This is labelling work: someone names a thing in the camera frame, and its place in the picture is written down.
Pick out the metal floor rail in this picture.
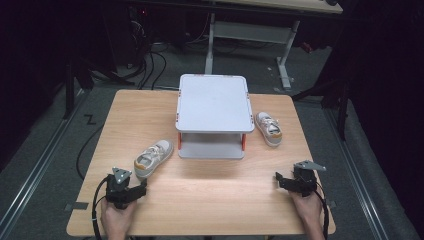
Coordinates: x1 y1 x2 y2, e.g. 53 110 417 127
323 107 390 240
0 89 88 232

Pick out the bundle of black cables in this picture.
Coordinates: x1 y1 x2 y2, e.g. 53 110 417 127
124 13 168 92

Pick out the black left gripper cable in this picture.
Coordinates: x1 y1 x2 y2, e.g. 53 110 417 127
91 175 112 240

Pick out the white-legged background desk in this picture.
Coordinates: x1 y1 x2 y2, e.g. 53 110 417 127
203 0 344 90

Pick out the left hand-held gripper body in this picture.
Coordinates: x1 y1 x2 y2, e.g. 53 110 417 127
105 166 148 211

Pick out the white and tan sneaker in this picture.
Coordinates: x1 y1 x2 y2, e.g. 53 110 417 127
133 139 175 180
254 111 284 148

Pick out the black metal stand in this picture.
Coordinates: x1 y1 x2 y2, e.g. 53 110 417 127
291 63 353 142
62 54 136 120

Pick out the black floor cable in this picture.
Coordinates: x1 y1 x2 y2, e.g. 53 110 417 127
75 123 105 182

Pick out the white two-tier shoe rack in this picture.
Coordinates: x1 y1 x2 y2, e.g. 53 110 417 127
175 73 256 160

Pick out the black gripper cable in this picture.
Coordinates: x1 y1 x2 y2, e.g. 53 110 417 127
314 185 331 240
91 175 112 240

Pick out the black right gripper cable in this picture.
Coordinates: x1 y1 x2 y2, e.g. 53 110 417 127
314 185 331 240

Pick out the dark computer tower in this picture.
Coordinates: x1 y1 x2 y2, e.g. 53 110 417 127
99 5 153 69

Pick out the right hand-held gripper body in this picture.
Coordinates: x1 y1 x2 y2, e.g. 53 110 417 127
287 160 327 198

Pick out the person's right hand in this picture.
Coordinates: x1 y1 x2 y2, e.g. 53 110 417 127
288 191 323 230

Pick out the person's left hand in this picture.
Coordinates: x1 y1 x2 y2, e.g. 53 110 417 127
100 197 138 236

